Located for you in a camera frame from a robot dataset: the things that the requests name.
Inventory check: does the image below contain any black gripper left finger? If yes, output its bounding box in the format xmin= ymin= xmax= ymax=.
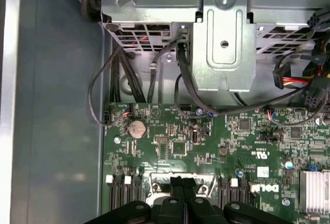
xmin=84 ymin=175 xmax=185 ymax=224

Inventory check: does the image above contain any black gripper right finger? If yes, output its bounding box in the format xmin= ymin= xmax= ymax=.
xmin=183 ymin=177 xmax=295 ymax=224

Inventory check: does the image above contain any metal socket cover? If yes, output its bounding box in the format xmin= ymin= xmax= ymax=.
xmin=151 ymin=173 xmax=216 ymax=196

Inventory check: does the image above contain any CPU socket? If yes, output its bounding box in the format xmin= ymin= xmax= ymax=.
xmin=143 ymin=171 xmax=219 ymax=209

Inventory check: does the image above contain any RAM slot bank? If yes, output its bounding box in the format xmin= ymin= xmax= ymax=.
xmin=105 ymin=166 xmax=144 ymax=209
xmin=217 ymin=176 xmax=252 ymax=209

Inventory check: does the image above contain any black internal USB port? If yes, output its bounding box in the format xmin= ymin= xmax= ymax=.
xmin=191 ymin=129 xmax=201 ymax=145

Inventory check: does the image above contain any green motherboard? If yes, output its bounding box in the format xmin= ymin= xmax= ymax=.
xmin=103 ymin=102 xmax=330 ymax=224

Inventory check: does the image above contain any coin cell battery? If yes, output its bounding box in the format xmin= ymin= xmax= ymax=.
xmin=128 ymin=119 xmax=147 ymax=139

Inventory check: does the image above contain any silver chipset heatsink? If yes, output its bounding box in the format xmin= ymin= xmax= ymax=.
xmin=299 ymin=170 xmax=330 ymax=214

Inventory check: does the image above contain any black PC case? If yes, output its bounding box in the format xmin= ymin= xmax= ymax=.
xmin=0 ymin=0 xmax=258 ymax=224

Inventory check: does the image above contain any silver metal drive cage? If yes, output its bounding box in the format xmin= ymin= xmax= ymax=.
xmin=100 ymin=0 xmax=330 ymax=60

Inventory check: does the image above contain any black wire with white tie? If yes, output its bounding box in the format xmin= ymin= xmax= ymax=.
xmin=146 ymin=40 xmax=180 ymax=104

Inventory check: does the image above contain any thick black wire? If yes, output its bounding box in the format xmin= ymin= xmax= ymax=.
xmin=174 ymin=40 xmax=317 ymax=119

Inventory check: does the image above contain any thin black looped wire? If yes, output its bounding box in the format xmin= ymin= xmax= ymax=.
xmin=88 ymin=45 xmax=131 ymax=126

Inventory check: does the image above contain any silver metal bracket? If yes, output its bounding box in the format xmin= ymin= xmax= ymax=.
xmin=192 ymin=0 xmax=258 ymax=93

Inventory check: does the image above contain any black connector with coloured wires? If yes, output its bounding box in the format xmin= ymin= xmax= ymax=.
xmin=272 ymin=61 xmax=310 ymax=90

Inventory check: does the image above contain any black power wire bundle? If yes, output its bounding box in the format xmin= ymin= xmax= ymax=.
xmin=304 ymin=7 xmax=330 ymax=114

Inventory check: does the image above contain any black sleeved wire bundle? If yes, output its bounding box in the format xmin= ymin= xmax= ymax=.
xmin=78 ymin=0 xmax=105 ymax=23

